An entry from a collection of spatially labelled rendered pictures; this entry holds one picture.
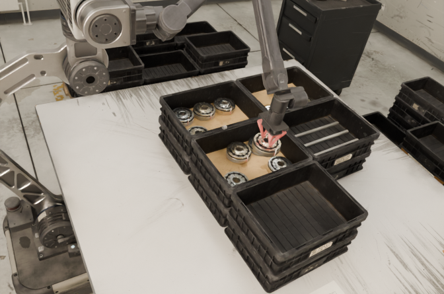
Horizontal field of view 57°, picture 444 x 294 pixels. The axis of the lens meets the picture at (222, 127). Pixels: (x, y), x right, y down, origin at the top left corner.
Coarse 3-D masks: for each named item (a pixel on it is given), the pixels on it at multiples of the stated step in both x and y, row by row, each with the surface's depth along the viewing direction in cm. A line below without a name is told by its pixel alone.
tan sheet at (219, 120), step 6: (192, 108) 194; (216, 114) 193; (234, 114) 195; (240, 114) 195; (198, 120) 188; (210, 120) 189; (216, 120) 189; (222, 120) 190; (228, 120) 191; (234, 120) 191; (240, 120) 192; (186, 126) 183; (204, 126) 185; (210, 126) 186; (216, 126) 186
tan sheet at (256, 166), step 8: (216, 152) 173; (224, 152) 174; (280, 152) 178; (216, 160) 169; (224, 160) 170; (256, 160) 173; (264, 160) 173; (224, 168) 166; (232, 168) 167; (240, 168) 167; (248, 168) 168; (256, 168) 169; (264, 168) 169; (248, 176) 165; (256, 176) 165
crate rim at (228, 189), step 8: (256, 120) 177; (232, 128) 171; (200, 136) 164; (208, 136) 165; (288, 136) 172; (192, 144) 162; (296, 144) 168; (200, 152) 157; (304, 152) 165; (208, 160) 154; (304, 160) 161; (312, 160) 163; (216, 168) 151; (280, 168) 156; (288, 168) 156; (216, 176) 150; (264, 176) 152; (224, 184) 146; (240, 184) 147
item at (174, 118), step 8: (232, 80) 199; (200, 88) 190; (240, 88) 195; (160, 96) 181; (168, 96) 182; (248, 96) 190; (256, 104) 186; (168, 112) 175; (176, 120) 170; (248, 120) 176; (184, 128) 167; (216, 128) 169; (184, 136) 166; (192, 136) 164
